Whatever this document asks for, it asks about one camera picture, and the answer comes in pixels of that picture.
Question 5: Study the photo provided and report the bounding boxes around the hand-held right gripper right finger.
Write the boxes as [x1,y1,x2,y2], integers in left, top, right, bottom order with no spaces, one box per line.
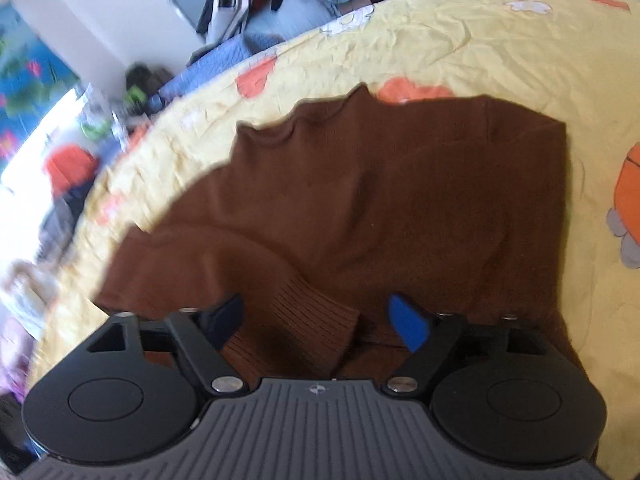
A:
[382,292,551,397]

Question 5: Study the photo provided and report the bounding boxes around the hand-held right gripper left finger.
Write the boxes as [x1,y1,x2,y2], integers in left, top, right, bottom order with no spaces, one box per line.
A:
[86,294,246,397]

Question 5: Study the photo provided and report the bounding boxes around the brown knit sweater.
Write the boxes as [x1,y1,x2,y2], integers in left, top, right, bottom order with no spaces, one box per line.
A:
[95,82,583,381]

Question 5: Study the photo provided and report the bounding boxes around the dark grey clothes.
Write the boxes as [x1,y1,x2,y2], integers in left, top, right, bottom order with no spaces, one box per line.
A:
[39,180,98,263]

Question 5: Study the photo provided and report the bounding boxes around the cream cloth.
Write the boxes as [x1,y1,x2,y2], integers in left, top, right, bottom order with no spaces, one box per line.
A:
[2,259,62,338]

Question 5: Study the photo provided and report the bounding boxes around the purple cloth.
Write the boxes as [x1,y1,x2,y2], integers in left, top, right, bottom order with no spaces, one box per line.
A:
[0,320,38,403]

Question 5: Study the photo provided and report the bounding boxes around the orange cloth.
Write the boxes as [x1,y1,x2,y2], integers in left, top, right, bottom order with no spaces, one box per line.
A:
[44,142,101,202]

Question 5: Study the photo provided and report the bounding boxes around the black and green bag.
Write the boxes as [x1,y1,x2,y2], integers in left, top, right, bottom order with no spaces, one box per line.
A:
[125,62,168,113]

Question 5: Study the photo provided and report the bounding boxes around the blue quilted blanket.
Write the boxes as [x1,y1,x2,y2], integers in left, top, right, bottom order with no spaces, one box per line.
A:
[160,32,283,106]

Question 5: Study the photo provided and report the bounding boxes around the yellow flower printed bedsheet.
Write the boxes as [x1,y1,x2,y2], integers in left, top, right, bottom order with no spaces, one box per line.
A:
[30,0,640,480]

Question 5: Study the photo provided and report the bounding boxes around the blue floral wall poster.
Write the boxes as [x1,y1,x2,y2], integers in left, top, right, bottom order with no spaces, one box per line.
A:
[0,2,81,161]

